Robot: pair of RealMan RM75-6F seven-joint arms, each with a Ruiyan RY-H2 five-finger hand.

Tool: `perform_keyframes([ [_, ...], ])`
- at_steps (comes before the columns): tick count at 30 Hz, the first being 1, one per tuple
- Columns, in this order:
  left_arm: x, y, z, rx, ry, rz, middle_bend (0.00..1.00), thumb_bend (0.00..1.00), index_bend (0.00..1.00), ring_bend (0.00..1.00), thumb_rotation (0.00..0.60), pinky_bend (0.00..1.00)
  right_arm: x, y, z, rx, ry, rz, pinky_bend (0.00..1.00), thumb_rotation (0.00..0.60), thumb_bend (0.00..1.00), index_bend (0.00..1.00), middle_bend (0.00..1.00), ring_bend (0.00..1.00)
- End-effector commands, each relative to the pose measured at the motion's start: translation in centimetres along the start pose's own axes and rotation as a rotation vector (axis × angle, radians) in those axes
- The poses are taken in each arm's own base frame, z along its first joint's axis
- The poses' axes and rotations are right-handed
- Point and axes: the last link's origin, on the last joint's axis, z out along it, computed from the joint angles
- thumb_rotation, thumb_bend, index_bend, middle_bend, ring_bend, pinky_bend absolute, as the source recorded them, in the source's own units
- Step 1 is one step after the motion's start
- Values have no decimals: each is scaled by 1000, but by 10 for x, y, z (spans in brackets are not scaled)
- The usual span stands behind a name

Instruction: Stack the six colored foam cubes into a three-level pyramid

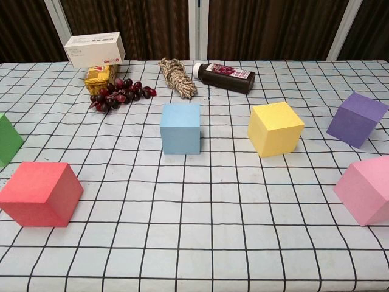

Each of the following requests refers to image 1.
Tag bunch of dark grapes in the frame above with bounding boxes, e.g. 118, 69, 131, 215
89, 78, 157, 114

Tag purple foam cube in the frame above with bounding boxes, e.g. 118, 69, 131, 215
326, 92, 389, 149

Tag coiled beige rope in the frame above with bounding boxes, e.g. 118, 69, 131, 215
158, 57, 199, 100

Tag green foam cube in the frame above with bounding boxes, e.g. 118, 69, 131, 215
0, 112, 25, 168

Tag grey metal partition post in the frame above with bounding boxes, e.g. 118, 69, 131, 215
44, 0, 74, 61
187, 0, 209, 61
326, 0, 364, 61

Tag yellow foam cube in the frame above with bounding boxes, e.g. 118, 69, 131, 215
247, 102, 305, 158

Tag dark grape juice bottle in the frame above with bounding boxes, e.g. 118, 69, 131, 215
192, 62, 256, 95

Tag white cardboard box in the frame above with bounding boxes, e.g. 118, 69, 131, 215
64, 31, 126, 69

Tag red foam cube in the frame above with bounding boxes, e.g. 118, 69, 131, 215
0, 161, 84, 228

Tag brown pleated curtain panel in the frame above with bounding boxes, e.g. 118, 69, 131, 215
337, 0, 389, 61
207, 0, 350, 61
0, 0, 66, 63
60, 0, 190, 61

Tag white black checkered tablecloth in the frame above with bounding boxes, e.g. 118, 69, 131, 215
0, 60, 389, 292

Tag blue foam cube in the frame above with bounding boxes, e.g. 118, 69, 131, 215
160, 103, 202, 156

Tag pink foam cube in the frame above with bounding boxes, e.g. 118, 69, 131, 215
332, 155, 389, 227

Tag yellow snack box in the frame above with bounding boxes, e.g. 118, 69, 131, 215
84, 64, 119, 95

